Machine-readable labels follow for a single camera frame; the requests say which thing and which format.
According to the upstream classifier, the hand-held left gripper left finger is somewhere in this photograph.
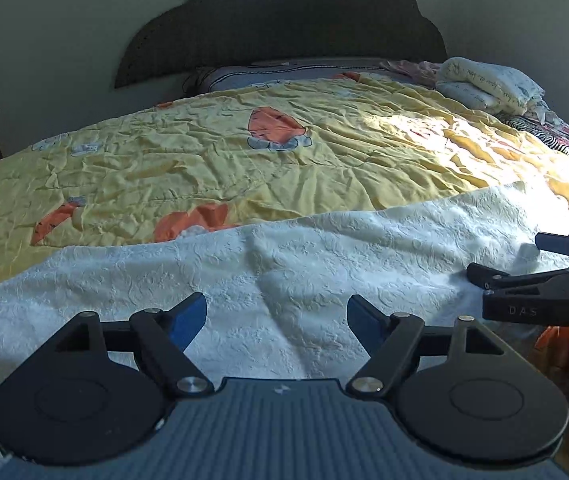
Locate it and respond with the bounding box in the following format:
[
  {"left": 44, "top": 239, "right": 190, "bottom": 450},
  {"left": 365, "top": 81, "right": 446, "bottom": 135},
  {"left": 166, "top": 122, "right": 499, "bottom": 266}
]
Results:
[{"left": 52, "top": 291, "right": 215, "bottom": 397}]

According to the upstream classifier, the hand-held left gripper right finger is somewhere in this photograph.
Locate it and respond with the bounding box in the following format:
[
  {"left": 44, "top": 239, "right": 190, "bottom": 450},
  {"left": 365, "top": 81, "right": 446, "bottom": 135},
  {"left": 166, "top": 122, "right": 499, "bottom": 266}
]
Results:
[{"left": 345, "top": 294, "right": 508, "bottom": 401}]

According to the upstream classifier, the white textured towel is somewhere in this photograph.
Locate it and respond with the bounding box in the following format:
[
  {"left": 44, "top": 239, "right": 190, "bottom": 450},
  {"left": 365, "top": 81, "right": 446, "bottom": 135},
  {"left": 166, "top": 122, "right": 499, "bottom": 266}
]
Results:
[{"left": 0, "top": 182, "right": 569, "bottom": 476}]

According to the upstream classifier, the zebra striped cloth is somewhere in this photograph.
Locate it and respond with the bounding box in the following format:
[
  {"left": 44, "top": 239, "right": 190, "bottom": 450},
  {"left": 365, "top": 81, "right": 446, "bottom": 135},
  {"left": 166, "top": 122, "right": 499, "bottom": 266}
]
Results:
[{"left": 497, "top": 114, "right": 569, "bottom": 177}]

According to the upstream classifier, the yellow printed quilt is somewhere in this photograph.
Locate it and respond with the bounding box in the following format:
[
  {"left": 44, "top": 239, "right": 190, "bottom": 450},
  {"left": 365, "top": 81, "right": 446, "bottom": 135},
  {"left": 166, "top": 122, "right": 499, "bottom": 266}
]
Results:
[{"left": 0, "top": 72, "right": 569, "bottom": 461}]

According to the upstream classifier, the folded white printed quilt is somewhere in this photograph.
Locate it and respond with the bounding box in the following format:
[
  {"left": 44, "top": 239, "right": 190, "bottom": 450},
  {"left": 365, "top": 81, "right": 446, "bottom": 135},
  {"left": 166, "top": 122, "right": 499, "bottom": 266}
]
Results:
[{"left": 435, "top": 56, "right": 546, "bottom": 116}]

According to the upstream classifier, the pink patterned cloth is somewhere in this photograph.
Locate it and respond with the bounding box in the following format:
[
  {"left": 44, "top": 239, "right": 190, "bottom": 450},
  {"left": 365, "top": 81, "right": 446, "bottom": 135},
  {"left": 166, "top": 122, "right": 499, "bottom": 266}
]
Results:
[{"left": 381, "top": 59, "right": 444, "bottom": 86}]

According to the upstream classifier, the grey-blue pillow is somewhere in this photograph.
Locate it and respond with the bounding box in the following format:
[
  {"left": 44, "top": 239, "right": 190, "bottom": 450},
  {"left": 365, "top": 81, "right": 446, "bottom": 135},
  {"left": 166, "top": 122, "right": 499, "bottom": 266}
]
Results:
[{"left": 184, "top": 59, "right": 437, "bottom": 93}]

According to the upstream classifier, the dark padded headboard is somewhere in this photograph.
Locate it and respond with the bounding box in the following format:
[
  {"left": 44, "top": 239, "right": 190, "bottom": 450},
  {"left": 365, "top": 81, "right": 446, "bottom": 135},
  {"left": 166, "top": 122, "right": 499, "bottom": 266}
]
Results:
[{"left": 114, "top": 0, "right": 449, "bottom": 90}]

